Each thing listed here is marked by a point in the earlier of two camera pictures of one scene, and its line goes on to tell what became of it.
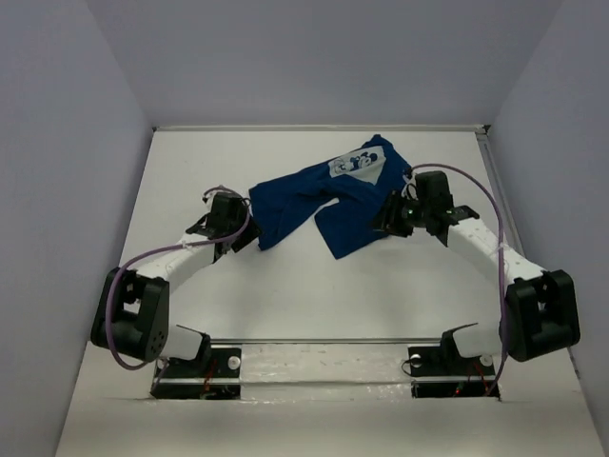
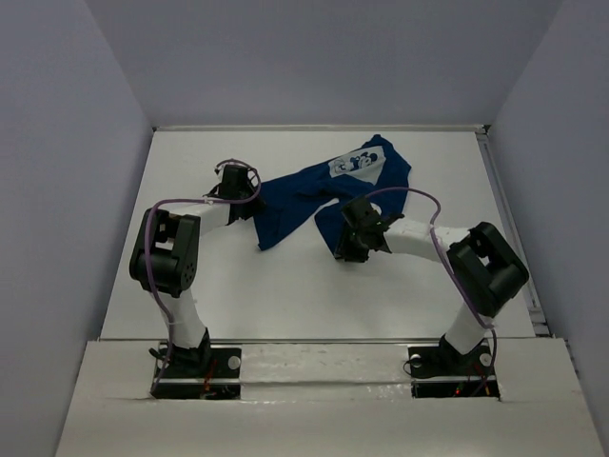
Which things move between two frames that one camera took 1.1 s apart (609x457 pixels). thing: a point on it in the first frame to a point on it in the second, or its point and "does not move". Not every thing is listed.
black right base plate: x=443 y=371 does not move
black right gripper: x=391 y=223 to x=344 y=246
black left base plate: x=216 y=377 does not move
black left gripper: x=245 y=233 to x=252 y=203
